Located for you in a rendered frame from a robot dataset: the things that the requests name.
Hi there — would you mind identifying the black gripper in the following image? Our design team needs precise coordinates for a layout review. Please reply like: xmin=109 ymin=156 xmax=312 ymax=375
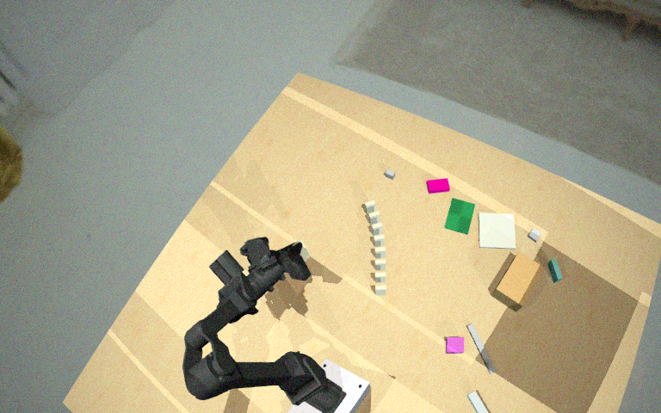
xmin=248 ymin=242 xmax=311 ymax=292

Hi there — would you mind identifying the white flat square panel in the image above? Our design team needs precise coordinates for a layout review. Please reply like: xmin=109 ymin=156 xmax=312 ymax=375
xmin=479 ymin=213 xmax=516 ymax=250

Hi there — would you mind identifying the light blue rectangular block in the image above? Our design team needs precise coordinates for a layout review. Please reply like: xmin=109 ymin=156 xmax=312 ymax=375
xmin=547 ymin=258 xmax=562 ymax=283

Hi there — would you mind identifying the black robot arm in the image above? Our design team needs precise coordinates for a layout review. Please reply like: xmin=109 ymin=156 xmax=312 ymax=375
xmin=182 ymin=237 xmax=347 ymax=413

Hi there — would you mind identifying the pink square block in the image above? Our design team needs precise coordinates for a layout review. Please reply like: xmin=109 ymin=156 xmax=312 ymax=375
xmin=445 ymin=337 xmax=464 ymax=354

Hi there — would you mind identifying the magenta rectangular block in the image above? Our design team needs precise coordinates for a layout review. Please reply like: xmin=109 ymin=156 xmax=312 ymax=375
xmin=427 ymin=178 xmax=450 ymax=194

